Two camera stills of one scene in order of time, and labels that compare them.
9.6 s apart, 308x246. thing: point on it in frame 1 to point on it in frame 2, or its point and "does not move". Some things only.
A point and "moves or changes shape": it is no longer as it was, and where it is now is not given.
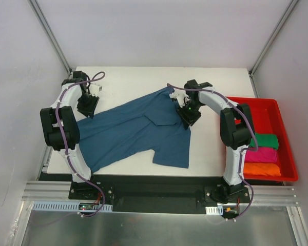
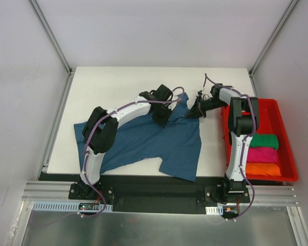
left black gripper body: [88, 107] to [158, 117]
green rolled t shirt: [265, 140] does not move
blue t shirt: [150, 122] moves or changes shape
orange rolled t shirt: [266, 169] does not move
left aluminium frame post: [47, 28] does not move
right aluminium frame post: [271, 38] does not move
